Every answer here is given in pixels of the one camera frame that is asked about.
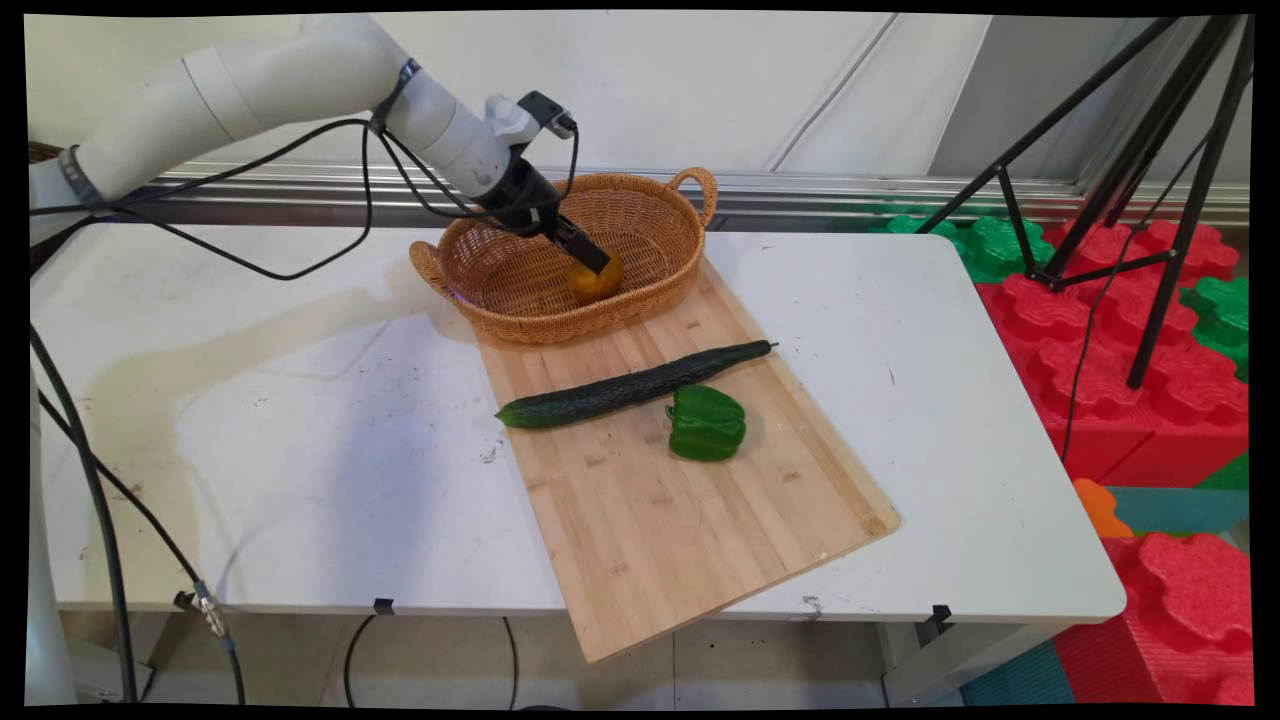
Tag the green bell pepper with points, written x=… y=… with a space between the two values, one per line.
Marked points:
x=708 y=425

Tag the woven wicker basket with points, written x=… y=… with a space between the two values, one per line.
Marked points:
x=520 y=280

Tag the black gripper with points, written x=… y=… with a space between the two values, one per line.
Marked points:
x=525 y=195

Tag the black tripod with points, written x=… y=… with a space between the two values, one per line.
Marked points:
x=1170 y=160

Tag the long dark green cucumber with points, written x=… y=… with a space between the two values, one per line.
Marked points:
x=640 y=385

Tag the teal foam mat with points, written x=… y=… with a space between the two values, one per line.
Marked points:
x=1020 y=680
x=1180 y=508

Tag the small green foam piece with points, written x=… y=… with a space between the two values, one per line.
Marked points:
x=1228 y=474

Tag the red foam building block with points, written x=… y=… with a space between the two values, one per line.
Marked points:
x=1110 y=400
x=1180 y=620
x=1200 y=250

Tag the bamboo cutting board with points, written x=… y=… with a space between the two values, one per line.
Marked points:
x=680 y=530

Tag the white table leg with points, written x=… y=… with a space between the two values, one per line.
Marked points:
x=960 y=660

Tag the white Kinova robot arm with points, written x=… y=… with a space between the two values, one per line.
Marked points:
x=250 y=85

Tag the green foam building block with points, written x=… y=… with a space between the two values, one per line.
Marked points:
x=1222 y=315
x=985 y=245

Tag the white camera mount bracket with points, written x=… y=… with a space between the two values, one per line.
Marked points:
x=508 y=120

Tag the yellow brown potato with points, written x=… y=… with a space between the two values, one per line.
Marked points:
x=592 y=285

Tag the orange foam piece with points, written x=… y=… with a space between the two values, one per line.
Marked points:
x=1098 y=508

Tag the aluminium floor rail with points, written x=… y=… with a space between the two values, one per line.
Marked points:
x=820 y=188

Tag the white post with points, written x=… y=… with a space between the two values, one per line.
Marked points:
x=45 y=650

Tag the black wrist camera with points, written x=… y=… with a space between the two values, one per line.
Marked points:
x=545 y=110

